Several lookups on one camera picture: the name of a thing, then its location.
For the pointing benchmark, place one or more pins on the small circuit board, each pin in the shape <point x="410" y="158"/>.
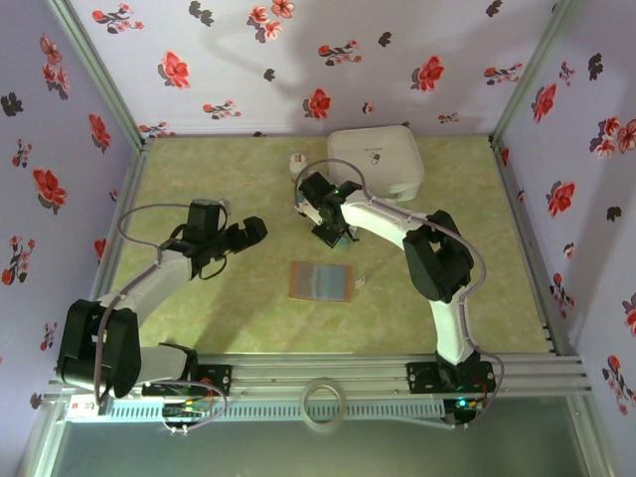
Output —
<point x="186" y="410"/>

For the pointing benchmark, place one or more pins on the pink leather card holder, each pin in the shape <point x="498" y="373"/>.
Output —
<point x="320" y="280"/>

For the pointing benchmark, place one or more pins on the aluminium frame post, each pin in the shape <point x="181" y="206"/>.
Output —
<point x="99" y="69"/>
<point x="534" y="69"/>

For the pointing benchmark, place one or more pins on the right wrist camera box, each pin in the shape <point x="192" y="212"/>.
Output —
<point x="306" y="208"/>

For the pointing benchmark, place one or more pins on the white power adapter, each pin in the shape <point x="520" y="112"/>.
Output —
<point x="84" y="407"/>

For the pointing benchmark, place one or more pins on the amber bottle with white cap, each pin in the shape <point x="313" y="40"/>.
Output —
<point x="298" y="160"/>

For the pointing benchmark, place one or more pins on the teal credit card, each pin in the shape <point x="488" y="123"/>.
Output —
<point x="343" y="243"/>

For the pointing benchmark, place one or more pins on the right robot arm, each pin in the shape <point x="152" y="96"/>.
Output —
<point x="437" y="258"/>

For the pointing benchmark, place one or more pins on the aluminium front rail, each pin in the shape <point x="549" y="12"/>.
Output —
<point x="318" y="367"/>

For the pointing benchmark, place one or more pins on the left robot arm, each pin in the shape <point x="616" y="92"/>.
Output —
<point x="99" y="348"/>

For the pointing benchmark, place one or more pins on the aluminium side rail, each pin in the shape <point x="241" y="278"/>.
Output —
<point x="128" y="199"/>
<point x="512" y="199"/>

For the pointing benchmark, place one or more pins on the white zip pouch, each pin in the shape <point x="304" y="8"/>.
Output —
<point x="382" y="154"/>

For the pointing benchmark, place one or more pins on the controller box with green light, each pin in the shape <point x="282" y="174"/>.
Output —
<point x="464" y="405"/>

